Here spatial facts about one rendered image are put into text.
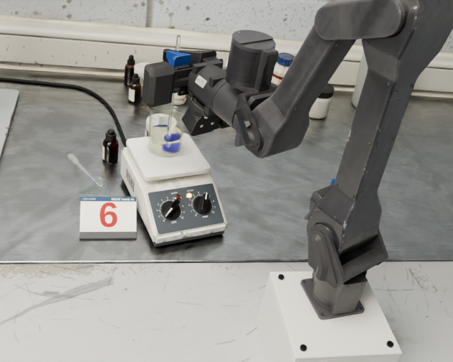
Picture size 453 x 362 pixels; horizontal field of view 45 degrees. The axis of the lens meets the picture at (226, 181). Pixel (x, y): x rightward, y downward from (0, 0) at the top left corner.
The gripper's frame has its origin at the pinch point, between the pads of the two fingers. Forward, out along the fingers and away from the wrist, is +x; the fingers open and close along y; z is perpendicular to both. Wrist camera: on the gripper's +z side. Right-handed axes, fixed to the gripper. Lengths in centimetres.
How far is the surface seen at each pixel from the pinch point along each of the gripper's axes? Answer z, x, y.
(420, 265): 26, -36, 29
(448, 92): 25, 3, 95
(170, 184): 19.3, -5.0, -3.0
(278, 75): 19, 20, 43
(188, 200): 20.8, -8.5, -1.6
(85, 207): 23.2, 0.0, -15.9
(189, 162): 17.4, -3.3, 1.7
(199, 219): 22.5, -11.7, -1.3
